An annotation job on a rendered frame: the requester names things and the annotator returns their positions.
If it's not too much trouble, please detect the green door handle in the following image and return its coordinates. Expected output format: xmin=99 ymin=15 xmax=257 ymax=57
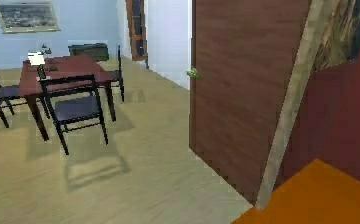
xmin=186 ymin=67 xmax=202 ymax=80

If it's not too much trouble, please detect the brown wooden room door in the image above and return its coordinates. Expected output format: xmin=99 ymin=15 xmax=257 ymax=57
xmin=188 ymin=0 xmax=312 ymax=205

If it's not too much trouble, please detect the dark red wooden table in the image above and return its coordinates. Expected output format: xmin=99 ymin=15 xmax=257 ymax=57
xmin=18 ymin=54 xmax=117 ymax=142

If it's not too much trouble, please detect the black chair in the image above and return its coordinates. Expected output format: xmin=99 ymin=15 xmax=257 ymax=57
xmin=102 ymin=45 xmax=126 ymax=103
xmin=39 ymin=74 xmax=109 ymax=156
xmin=0 ymin=63 xmax=51 ymax=129

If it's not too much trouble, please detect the dark green chest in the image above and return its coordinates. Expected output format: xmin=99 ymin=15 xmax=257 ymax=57
xmin=67 ymin=42 xmax=110 ymax=63

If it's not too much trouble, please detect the framed landscape picture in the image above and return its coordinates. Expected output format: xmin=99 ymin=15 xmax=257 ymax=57
xmin=0 ymin=0 xmax=62 ymax=35

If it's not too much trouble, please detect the brown wooden shelf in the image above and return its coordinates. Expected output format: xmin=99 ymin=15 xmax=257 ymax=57
xmin=125 ymin=0 xmax=150 ymax=70

